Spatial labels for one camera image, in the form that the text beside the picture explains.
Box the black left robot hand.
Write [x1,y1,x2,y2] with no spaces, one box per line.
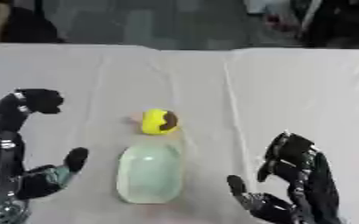
[0,87,91,205]

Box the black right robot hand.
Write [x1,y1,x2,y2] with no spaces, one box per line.
[225,131,345,224]

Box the person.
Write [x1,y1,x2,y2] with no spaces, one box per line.
[0,0,67,46]
[242,0,359,49]

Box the yellow and brown toy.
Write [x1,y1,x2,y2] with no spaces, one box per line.
[137,108,181,136]

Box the pale green translucent bottle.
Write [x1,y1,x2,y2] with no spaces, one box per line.
[115,134,186,205]

